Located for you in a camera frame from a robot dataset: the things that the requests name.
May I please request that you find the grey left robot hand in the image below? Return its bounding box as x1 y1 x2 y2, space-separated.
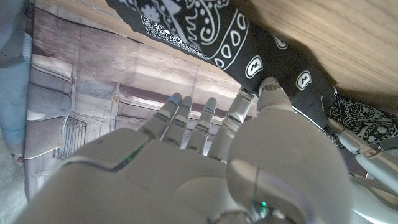
326 117 398 224

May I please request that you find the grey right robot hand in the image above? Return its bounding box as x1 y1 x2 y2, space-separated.
12 77 354 224

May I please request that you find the black paisley bandana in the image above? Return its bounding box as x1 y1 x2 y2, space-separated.
105 0 398 153

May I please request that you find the printed sofa backdrop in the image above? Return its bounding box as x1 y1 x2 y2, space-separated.
23 0 259 200

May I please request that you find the blue grey rolled backdrop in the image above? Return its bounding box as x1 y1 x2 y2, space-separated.
0 0 34 158

